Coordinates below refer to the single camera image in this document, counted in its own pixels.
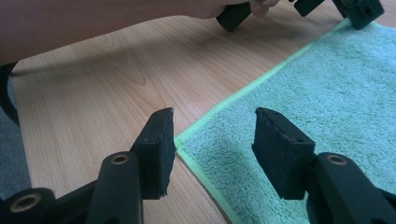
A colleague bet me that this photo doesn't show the green towel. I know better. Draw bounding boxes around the green towel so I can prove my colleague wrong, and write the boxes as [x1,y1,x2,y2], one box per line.
[173,18,396,224]

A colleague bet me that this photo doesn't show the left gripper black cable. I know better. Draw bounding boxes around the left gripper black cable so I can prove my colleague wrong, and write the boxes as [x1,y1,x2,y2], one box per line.
[0,61,21,127]

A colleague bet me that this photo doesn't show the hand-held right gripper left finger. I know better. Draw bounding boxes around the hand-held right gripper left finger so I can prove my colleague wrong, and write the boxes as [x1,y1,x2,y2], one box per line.
[130,106,177,201]

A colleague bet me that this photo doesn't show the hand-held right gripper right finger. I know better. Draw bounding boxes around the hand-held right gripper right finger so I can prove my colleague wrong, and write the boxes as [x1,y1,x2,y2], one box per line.
[251,106,317,201]

